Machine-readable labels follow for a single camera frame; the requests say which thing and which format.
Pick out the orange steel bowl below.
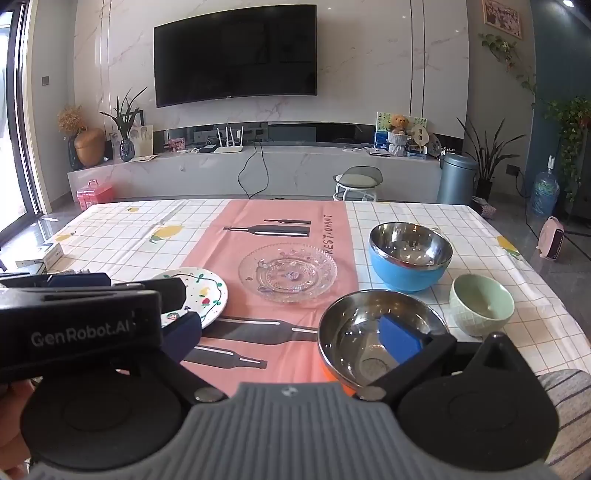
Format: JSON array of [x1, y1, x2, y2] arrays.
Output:
[[318, 289, 450, 398]]

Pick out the leafy hanging plant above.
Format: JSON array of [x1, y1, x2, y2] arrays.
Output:
[[533, 95, 591, 204]]

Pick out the white router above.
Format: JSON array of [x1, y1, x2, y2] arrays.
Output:
[[213, 126, 245, 154]]

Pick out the plant in blue vase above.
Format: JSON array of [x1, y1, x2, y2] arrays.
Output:
[[99, 87, 148, 162]]

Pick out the pink plastic toolbox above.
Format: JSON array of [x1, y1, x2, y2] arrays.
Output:
[[76, 179, 115, 212]]

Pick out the framed wall picture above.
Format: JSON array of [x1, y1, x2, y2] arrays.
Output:
[[482, 0, 523, 40]]

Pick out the grey trash can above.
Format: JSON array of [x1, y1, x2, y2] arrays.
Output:
[[437, 153, 479, 206]]

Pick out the blue water jug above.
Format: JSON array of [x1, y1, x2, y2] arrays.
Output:
[[527, 168, 561, 217]]

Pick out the checked lemon print tablecloth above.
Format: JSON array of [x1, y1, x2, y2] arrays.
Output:
[[46, 198, 591, 384]]

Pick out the brown round jar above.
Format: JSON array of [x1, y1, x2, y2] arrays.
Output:
[[74, 128, 107, 168]]

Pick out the dried flowers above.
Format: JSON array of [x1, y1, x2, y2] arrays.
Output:
[[57, 105, 88, 171]]

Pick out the green illustrated board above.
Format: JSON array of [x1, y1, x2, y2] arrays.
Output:
[[376, 111, 428, 139]]

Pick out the green ceramic bowl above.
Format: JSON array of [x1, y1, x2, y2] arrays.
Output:
[[449, 274, 515, 337]]

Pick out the white marble tv cabinet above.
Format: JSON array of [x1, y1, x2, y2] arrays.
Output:
[[67, 144, 443, 204]]

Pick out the sliding glass door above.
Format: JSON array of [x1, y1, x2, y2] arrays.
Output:
[[0, 0, 44, 241]]

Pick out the floral ceramic plate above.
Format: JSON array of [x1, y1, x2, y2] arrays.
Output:
[[148, 267, 229, 329]]

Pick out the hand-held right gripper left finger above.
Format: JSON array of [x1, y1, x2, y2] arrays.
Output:
[[115, 312, 227, 408]]

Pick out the small grey stool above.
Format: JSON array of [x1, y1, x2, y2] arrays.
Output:
[[333, 165, 383, 202]]

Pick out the person's left hand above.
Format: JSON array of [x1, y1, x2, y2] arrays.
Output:
[[0, 379, 35, 480]]

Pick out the illustrated white card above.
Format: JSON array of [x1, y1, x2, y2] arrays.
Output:
[[129, 124, 154, 158]]

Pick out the pink fan heater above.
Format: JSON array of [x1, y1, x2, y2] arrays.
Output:
[[538, 215, 566, 262]]

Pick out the trailing vine plant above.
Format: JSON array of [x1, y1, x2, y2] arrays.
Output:
[[478, 32, 539, 95]]

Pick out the blue steel bowl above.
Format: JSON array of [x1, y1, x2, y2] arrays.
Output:
[[368, 222, 454, 293]]

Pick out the black cable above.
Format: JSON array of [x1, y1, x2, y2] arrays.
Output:
[[238, 141, 269, 199]]

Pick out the clear glass plate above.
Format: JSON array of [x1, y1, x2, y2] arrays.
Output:
[[238, 243, 338, 304]]

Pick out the striped cloth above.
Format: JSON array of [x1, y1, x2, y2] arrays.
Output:
[[536, 368, 591, 469]]

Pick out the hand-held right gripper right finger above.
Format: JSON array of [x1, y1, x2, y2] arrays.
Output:
[[355, 315, 536, 407]]

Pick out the white cardboard box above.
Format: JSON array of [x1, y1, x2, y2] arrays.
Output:
[[15, 241, 64, 269]]

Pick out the potted snake plant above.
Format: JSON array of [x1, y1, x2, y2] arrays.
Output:
[[456, 116, 506, 201]]

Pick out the black wall television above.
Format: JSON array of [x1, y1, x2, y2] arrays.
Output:
[[153, 4, 318, 109]]

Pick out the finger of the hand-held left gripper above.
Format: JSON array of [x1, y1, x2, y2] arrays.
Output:
[[111, 277, 187, 326], [0, 272, 112, 291]]

